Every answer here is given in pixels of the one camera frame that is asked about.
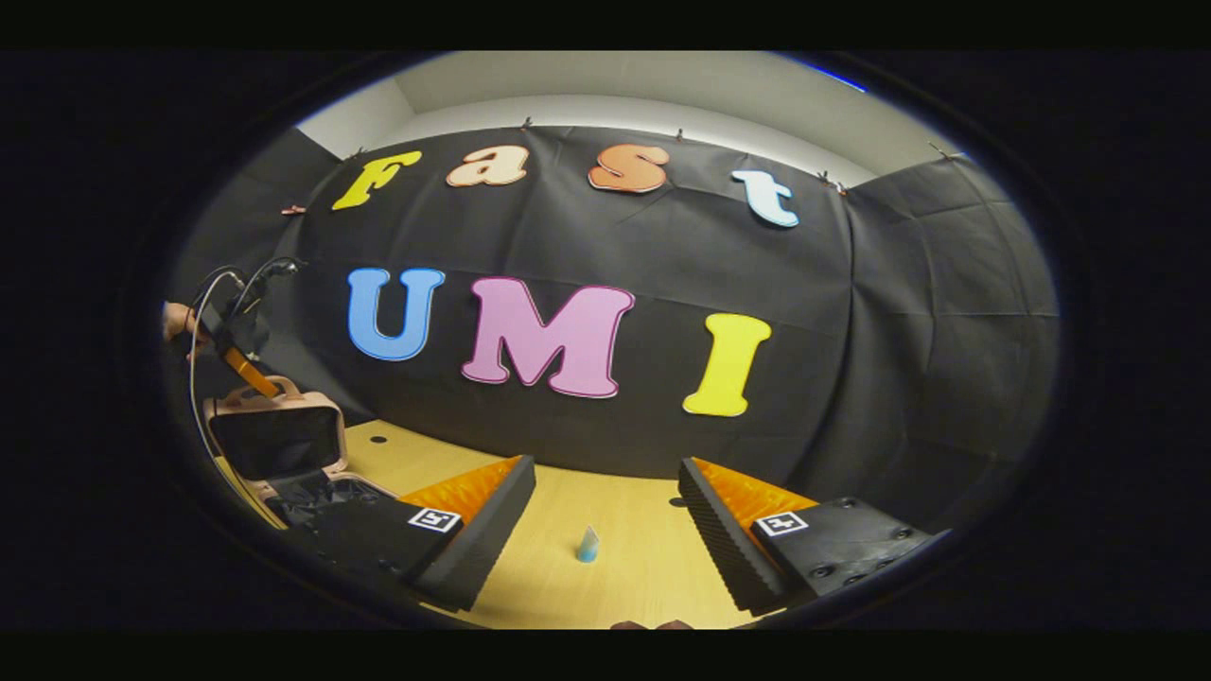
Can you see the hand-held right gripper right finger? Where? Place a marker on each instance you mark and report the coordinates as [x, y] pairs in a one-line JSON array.
[[719, 544]]

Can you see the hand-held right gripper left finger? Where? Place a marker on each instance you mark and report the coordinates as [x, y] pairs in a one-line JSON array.
[[492, 539]]

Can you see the black backdrop cloth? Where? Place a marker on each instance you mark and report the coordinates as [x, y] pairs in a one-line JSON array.
[[568, 218]]

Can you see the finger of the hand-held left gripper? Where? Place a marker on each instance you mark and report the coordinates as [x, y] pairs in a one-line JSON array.
[[251, 372]]

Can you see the blue and white tube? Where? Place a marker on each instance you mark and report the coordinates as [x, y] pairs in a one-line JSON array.
[[587, 549]]

